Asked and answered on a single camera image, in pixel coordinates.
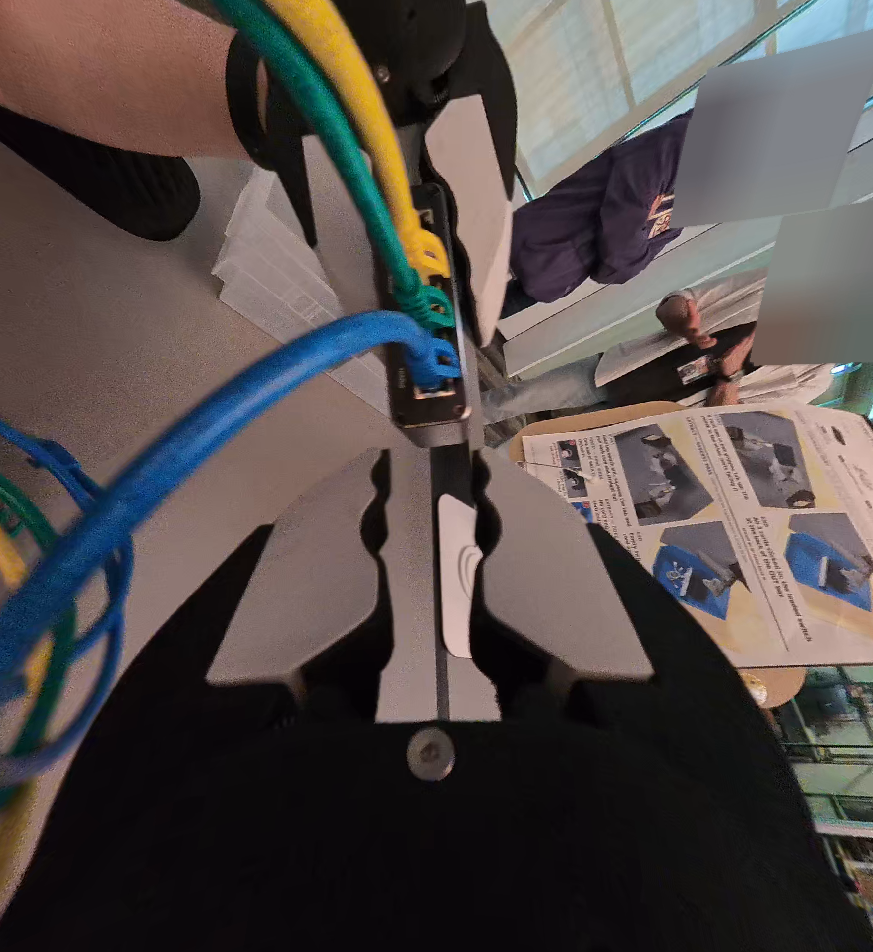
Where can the clear plastic bin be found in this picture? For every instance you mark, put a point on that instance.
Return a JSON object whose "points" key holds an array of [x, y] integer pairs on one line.
{"points": [[280, 268]]}

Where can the black network switch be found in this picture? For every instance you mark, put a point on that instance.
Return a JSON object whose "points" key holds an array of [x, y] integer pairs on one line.
{"points": [[436, 416]]}

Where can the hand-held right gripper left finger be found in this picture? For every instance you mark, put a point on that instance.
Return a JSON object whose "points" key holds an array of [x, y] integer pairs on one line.
{"points": [[302, 587]]}

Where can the person's left forearm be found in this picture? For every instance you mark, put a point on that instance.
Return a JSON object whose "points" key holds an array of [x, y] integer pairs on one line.
{"points": [[94, 74]]}

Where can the white board stand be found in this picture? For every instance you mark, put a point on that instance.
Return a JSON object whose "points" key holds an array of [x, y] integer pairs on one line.
{"points": [[457, 580]]}

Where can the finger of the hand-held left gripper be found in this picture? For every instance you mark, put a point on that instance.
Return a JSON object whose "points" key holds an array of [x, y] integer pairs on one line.
{"points": [[473, 186], [347, 223]]}

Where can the printed instruction sheet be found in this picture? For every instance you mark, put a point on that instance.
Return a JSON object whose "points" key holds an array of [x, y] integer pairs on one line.
{"points": [[778, 558]]}

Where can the black wrist rest pad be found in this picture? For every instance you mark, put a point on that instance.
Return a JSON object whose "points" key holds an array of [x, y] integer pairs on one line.
{"points": [[109, 186]]}

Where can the instruction sheet on stand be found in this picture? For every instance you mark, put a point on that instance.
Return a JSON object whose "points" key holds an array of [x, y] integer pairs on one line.
{"points": [[778, 684]]}

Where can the yellow smiley sticker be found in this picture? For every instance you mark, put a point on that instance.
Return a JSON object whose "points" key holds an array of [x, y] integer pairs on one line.
{"points": [[756, 688]]}

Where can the large window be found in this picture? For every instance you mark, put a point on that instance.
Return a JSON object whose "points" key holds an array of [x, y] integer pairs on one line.
{"points": [[592, 59]]}

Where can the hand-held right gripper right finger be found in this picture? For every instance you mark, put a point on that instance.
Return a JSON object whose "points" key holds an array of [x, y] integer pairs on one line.
{"points": [[555, 587]]}

